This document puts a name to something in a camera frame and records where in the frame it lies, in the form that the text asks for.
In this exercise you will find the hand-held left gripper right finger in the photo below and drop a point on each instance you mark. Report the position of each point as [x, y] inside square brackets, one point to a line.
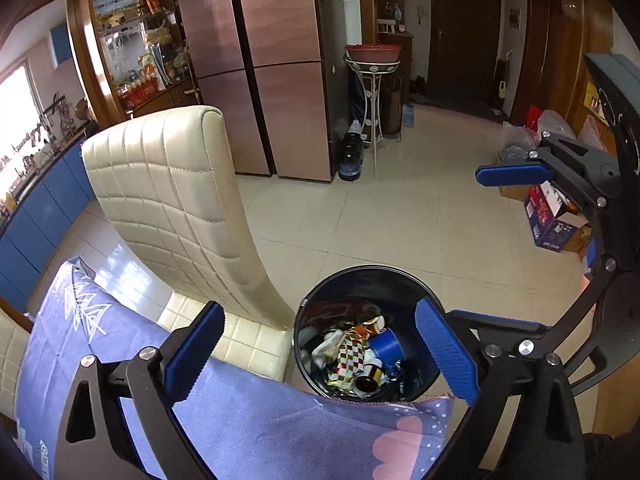
[445, 350]

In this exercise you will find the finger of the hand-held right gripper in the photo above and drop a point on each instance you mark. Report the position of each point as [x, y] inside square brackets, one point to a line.
[500, 320]
[515, 174]

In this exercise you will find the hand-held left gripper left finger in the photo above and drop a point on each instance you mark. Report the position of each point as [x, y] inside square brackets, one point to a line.
[195, 355]

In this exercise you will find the brown medicine bottle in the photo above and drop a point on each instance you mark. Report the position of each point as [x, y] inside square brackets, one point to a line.
[366, 384]

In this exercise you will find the red gold snack wrapper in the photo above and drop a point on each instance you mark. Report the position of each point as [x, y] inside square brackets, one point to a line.
[352, 355]

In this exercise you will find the black trash bin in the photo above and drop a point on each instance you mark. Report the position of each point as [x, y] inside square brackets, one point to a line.
[310, 340]

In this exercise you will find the blue cardboard box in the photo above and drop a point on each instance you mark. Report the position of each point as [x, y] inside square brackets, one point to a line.
[550, 220]

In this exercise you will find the clear plastic bags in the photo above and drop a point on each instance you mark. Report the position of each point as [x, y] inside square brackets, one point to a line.
[550, 127]

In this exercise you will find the dark door mat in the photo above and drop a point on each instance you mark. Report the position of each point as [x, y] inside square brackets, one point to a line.
[455, 106]

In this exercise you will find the blue printed tablecloth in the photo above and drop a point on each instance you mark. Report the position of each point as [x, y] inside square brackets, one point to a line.
[280, 430]

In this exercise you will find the dark wooden door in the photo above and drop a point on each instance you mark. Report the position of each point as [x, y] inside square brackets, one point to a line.
[465, 35]

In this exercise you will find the cream quilted dining chair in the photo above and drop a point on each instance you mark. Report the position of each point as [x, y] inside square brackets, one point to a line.
[175, 200]
[10, 355]

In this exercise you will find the white metal plant stand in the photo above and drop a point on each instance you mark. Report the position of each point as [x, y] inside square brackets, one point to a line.
[372, 105]

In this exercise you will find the dark blue water jug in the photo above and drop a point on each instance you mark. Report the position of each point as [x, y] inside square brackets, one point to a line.
[350, 157]

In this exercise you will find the red basin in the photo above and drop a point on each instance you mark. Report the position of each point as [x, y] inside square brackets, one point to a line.
[372, 53]

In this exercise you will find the blue kitchen cabinets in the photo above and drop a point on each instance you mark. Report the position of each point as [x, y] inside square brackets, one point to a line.
[35, 220]

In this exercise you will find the pink refrigerator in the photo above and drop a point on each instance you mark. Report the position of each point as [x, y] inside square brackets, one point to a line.
[280, 110]

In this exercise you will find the bright window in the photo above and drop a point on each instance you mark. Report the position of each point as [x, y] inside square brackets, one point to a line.
[15, 105]

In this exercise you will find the wooden grocery shelf cabinet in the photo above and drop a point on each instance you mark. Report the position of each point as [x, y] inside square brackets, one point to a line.
[82, 50]

